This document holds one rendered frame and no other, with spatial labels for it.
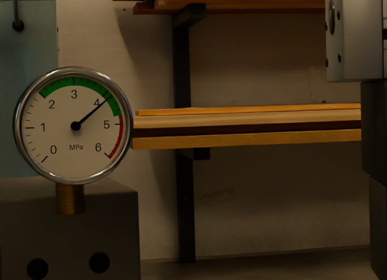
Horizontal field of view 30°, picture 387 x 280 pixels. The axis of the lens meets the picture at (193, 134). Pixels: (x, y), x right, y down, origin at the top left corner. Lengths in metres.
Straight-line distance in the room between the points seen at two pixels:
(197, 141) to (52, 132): 2.09
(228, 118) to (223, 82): 0.51
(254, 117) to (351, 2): 1.92
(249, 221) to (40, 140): 2.70
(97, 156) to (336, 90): 2.77
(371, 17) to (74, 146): 0.32
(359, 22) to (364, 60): 0.03
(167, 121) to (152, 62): 0.54
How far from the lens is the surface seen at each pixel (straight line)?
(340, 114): 2.62
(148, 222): 2.98
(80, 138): 0.39
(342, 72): 0.62
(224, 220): 3.04
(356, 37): 0.62
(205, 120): 2.48
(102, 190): 0.43
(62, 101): 0.39
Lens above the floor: 0.67
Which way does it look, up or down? 3 degrees down
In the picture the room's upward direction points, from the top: 2 degrees counter-clockwise
